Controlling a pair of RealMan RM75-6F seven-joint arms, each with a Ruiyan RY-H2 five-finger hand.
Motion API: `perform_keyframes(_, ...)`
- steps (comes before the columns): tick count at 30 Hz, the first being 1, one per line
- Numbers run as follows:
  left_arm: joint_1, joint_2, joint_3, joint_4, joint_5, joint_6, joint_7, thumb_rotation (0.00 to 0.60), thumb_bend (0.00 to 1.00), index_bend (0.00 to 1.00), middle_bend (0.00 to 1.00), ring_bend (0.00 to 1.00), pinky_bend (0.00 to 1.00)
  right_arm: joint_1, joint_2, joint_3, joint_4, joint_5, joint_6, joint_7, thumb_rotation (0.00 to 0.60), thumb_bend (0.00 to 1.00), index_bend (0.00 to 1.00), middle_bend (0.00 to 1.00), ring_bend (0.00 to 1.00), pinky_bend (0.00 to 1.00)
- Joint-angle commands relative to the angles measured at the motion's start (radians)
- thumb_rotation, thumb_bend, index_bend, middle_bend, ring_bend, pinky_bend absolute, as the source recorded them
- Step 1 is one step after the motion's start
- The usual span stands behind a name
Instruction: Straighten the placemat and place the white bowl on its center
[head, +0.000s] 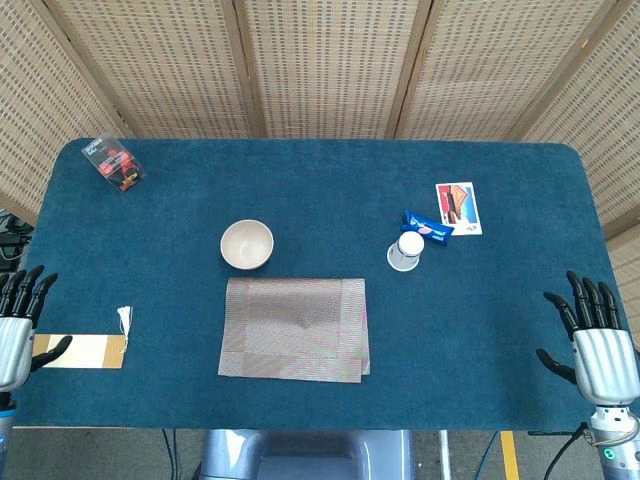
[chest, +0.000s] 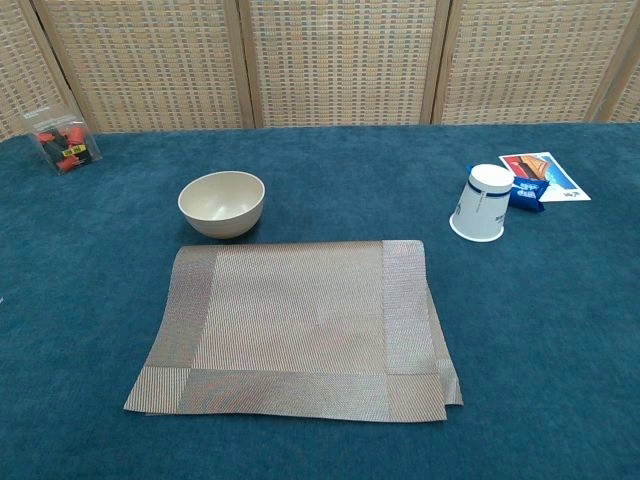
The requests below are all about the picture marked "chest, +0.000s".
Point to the grey-brown woven placemat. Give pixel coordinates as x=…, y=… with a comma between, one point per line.
x=290, y=320

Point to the cream ceramic bowl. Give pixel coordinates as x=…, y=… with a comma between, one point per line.
x=220, y=200

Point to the white paper cup blue print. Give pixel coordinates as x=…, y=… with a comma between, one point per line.
x=480, y=210

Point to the woven bamboo folding screen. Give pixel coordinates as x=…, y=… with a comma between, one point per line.
x=340, y=60

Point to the blue snack packet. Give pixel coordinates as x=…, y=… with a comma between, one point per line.
x=526, y=196

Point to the blue plush table cover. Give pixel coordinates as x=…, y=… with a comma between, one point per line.
x=525, y=325

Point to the colourful postcard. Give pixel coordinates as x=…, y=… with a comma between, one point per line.
x=560, y=175

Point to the clear box red black items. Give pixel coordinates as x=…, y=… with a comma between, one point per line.
x=62, y=145

